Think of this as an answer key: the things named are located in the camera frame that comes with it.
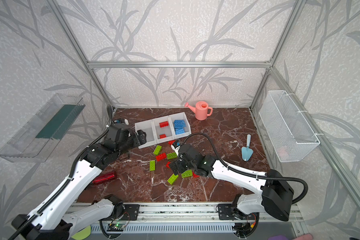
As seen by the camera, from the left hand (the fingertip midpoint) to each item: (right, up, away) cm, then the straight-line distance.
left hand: (142, 132), depth 74 cm
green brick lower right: (+22, -25, +12) cm, 36 cm away
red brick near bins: (+11, -9, +25) cm, 29 cm away
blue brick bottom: (+16, -1, +28) cm, 32 cm away
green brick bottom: (+14, -27, +11) cm, 32 cm away
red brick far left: (+5, -5, +28) cm, 29 cm away
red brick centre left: (+6, -17, +18) cm, 25 cm away
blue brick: (+16, +5, +35) cm, 38 cm away
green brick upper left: (+3, -13, +22) cm, 26 cm away
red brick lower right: (+27, -26, +11) cm, 38 cm away
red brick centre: (+10, -21, +16) cm, 28 cm away
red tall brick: (+5, +3, +35) cm, 35 cm away
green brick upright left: (+1, -22, +16) cm, 27 cm away
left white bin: (-5, +1, +29) cm, 29 cm away
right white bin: (+16, +9, +36) cm, 40 cm away
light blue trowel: (+60, -14, +20) cm, 65 cm away
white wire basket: (+66, 0, -12) cm, 67 cm away
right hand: (+16, -13, +5) cm, 21 cm away
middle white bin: (+7, -1, +31) cm, 32 cm away
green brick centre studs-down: (+12, -16, +19) cm, 28 cm away
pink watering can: (+33, +13, +34) cm, 49 cm away
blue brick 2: (+16, +2, +30) cm, 34 cm away
